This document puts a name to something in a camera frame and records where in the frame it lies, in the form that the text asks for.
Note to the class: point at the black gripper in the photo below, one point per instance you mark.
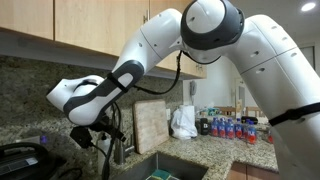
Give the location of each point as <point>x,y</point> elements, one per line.
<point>108,128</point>

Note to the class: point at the stainless steel gooseneck tap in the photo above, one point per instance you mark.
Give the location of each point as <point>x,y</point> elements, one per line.
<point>121,153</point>

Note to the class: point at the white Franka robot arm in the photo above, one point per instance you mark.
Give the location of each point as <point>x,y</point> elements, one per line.
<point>266,66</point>

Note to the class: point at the white soap bottle black cap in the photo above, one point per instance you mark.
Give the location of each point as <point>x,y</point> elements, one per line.
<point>103,150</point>

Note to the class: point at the wooden cutting board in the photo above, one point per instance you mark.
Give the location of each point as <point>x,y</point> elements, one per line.
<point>150,126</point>

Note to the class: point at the green sponge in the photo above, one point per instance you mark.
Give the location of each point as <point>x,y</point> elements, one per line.
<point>160,174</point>

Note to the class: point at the white plastic bag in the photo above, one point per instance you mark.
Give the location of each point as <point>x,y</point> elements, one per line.
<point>183,123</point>

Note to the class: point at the stainless steel sink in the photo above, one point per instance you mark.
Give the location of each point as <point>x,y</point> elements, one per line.
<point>180,168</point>

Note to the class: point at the black jar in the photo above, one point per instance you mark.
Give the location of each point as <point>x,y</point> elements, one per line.
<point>204,126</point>

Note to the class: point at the blue red label drink bottle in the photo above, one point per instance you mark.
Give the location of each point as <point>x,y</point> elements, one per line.
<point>252,135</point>
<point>270,136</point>
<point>230,129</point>
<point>246,128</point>
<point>238,129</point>
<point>214,128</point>
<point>222,128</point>

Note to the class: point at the wooden chair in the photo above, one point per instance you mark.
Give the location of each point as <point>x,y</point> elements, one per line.
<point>255,111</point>
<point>226,110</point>

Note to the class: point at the brown wood base cabinet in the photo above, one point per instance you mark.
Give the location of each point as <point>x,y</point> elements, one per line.
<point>246,171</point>

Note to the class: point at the round ceiling light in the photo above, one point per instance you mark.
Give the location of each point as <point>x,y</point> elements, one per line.
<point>308,6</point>

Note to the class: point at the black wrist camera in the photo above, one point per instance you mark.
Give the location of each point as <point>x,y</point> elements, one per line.
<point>81,137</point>

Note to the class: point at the white wall outlet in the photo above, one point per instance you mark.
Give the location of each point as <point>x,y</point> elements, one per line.
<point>168,114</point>

